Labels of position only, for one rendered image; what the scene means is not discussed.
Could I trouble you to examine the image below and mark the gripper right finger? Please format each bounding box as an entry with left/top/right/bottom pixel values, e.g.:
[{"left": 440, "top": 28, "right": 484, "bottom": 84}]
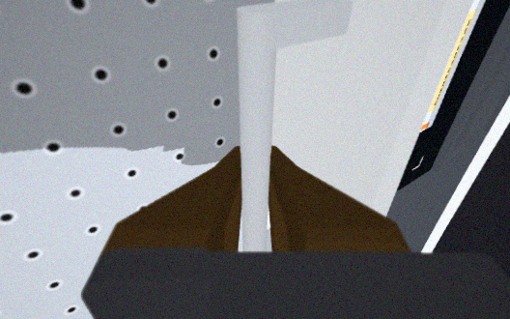
[{"left": 269, "top": 146, "right": 411, "bottom": 252}]

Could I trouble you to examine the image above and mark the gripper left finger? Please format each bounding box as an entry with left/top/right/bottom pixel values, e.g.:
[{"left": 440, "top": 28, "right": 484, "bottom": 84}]
[{"left": 100, "top": 146, "right": 242, "bottom": 255}]

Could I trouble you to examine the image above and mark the white lab instrument with drawer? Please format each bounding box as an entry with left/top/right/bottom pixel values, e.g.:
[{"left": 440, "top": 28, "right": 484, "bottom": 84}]
[{"left": 237, "top": 0, "right": 510, "bottom": 278}]

